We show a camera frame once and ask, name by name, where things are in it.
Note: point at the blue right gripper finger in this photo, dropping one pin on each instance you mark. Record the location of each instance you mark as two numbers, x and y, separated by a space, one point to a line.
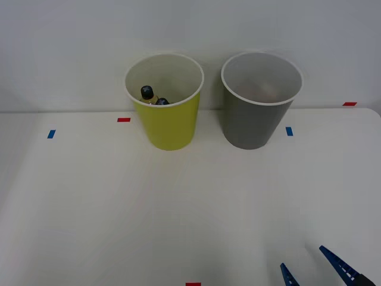
287 277
342 266

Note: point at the yellow label plastic bottle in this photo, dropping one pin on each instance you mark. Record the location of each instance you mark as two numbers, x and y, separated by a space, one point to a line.
146 91

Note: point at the grey plastic bin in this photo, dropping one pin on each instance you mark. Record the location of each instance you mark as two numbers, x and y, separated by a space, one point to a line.
253 125

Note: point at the yellow-green plastic bin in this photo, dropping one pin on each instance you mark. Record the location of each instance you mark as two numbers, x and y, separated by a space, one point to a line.
169 128

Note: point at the green label plastic bottle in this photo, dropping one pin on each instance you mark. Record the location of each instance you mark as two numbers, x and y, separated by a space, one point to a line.
162 101

